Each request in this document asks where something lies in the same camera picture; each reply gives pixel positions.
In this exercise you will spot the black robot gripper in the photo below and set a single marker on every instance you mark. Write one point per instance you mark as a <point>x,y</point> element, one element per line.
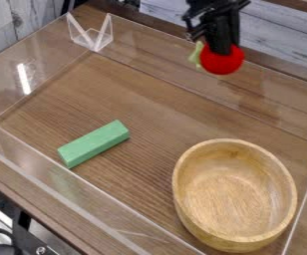
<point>214,17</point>

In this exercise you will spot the red plush strawberry toy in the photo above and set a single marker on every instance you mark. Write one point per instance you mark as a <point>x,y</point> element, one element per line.
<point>214,63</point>

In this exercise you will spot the green rectangular block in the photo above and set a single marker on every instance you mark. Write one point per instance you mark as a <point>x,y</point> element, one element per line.
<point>92,143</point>

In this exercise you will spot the wooden bowl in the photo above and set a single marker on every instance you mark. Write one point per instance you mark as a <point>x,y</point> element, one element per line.
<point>234,194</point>

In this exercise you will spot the clear acrylic tray wall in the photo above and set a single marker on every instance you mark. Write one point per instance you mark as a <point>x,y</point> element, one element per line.
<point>94,68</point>

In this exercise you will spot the black table leg bracket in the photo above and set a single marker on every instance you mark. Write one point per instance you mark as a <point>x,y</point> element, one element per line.
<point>27,243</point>

